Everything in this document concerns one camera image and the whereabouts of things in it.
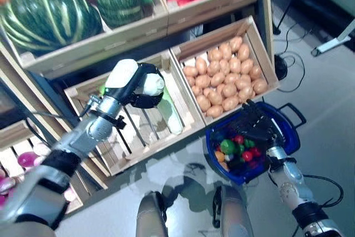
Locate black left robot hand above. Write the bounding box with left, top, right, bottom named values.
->
left=101, top=58, right=166, bottom=109

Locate blue plastic shopping basket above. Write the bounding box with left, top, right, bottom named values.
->
left=205, top=102, right=307, bottom=185

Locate tan potato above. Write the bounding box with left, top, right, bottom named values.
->
left=182, top=66, right=199, bottom=77
left=207, top=48, right=222, bottom=62
left=249, top=65, right=262, bottom=81
left=219, top=42, right=232, bottom=60
left=238, top=85, right=255, bottom=102
left=240, top=58, right=255, bottom=74
left=237, top=44, right=250, bottom=62
left=222, top=97, right=240, bottom=112
left=252, top=78, right=268, bottom=95
left=206, top=105, right=224, bottom=118
left=196, top=94, right=211, bottom=112
left=229, top=36, right=244, bottom=53
left=195, top=57, right=208, bottom=74

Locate large green striped pumpkin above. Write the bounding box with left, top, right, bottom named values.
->
left=0, top=0, right=103, bottom=54

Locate silver left robot leg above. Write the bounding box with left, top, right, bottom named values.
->
left=135, top=191, right=170, bottom=237

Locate silver robot leg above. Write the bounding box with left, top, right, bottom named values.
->
left=135, top=191, right=170, bottom=237
left=212, top=184, right=255, bottom=237

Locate wooden display shelf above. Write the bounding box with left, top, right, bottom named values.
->
left=0, top=0, right=276, bottom=190

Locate round black floor base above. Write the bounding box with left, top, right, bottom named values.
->
left=274, top=53, right=289, bottom=81

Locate silver right robot leg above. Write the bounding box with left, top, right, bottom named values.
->
left=212, top=184, right=255, bottom=237

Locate black tripod stand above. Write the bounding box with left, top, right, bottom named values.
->
left=273, top=0, right=309, bottom=36

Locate white desk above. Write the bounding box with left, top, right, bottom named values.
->
left=310, top=17, right=355, bottom=57

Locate black floor cable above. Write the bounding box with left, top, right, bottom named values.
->
left=273, top=22, right=306, bottom=93

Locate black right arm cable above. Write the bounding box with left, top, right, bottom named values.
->
left=302, top=174, right=344, bottom=209

